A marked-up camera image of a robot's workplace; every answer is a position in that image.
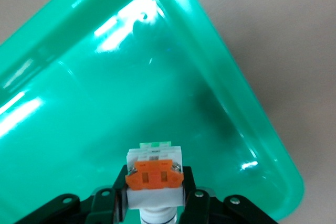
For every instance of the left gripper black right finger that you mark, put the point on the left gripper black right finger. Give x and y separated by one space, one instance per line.
197 205

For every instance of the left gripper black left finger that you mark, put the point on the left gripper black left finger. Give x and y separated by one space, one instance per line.
105 205

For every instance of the white body push button switch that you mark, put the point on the white body push button switch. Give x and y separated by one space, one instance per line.
153 197

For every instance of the green plastic tray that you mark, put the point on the green plastic tray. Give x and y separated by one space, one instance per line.
131 90

